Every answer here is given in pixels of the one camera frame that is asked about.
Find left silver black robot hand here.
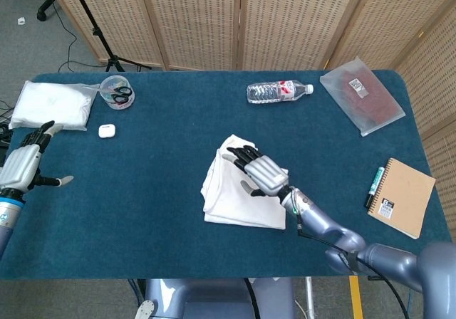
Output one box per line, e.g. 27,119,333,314
0,120,75,194

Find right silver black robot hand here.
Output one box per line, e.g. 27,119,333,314
222,144,290,198

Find white short-sleeve T-shirt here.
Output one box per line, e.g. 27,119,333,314
199,133,289,231

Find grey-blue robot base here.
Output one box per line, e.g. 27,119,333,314
135,278,296,319

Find clear plastic water bottle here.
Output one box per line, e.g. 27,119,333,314
246,80,315,104

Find white garment in plastic bag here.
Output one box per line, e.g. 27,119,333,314
9,80,100,132

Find white earbuds case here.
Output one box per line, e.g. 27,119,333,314
98,124,117,140

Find green marker pen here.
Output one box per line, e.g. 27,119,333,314
363,166,385,207

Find blue carpet table cover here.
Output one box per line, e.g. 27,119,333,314
0,70,452,281

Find dark red garment frosted bag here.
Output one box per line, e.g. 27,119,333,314
319,56,406,137

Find clear round plastic jar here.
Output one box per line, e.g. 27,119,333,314
98,75,136,111

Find white table leg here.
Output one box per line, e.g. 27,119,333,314
305,277,316,319

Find kraft spiral notebook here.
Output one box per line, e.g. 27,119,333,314
367,157,437,241

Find woven wooden folding screen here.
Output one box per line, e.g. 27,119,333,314
42,0,456,281

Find black tripod stand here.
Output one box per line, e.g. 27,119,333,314
66,0,152,73

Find black cable bundle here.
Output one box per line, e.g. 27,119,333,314
0,100,14,156

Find black-handled scissors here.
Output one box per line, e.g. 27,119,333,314
83,85,133,105

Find black floor cable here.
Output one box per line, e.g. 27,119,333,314
49,0,108,73

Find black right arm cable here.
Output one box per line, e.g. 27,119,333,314
295,222,410,319

